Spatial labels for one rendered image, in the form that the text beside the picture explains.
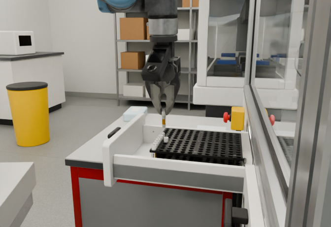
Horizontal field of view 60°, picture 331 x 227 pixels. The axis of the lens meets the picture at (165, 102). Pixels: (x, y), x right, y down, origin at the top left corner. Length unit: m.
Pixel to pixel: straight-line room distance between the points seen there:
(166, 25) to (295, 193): 0.54
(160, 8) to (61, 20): 5.11
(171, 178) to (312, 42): 0.52
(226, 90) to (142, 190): 0.77
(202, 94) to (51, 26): 4.64
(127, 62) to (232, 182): 4.21
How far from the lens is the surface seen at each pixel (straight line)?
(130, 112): 1.42
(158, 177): 0.69
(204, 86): 1.55
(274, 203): 0.37
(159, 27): 0.72
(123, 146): 0.77
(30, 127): 3.36
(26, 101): 3.27
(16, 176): 0.83
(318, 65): 0.21
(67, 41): 5.74
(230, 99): 1.56
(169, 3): 0.72
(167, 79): 0.74
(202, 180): 0.68
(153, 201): 1.02
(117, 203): 1.07
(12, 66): 4.04
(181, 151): 0.71
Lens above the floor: 1.18
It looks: 13 degrees down
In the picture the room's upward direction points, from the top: straight up
